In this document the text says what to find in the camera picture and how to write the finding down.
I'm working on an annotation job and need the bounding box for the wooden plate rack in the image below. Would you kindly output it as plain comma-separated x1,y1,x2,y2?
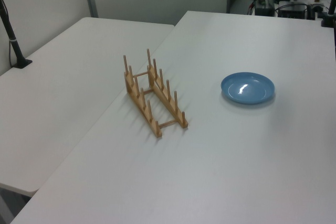
122,48,190,139

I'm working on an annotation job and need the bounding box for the small black box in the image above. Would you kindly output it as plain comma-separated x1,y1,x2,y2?
254,3,275,16

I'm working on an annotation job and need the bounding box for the black clamped stand pole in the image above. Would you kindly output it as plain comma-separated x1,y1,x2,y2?
321,0,336,28

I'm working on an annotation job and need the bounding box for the blue round plate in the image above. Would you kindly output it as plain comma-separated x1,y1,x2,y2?
220,71,276,105

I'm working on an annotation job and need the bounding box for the black camera stand pole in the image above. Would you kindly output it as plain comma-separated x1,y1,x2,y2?
0,0,33,70

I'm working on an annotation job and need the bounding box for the black electronics box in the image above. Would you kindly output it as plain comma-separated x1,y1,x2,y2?
277,3,308,19

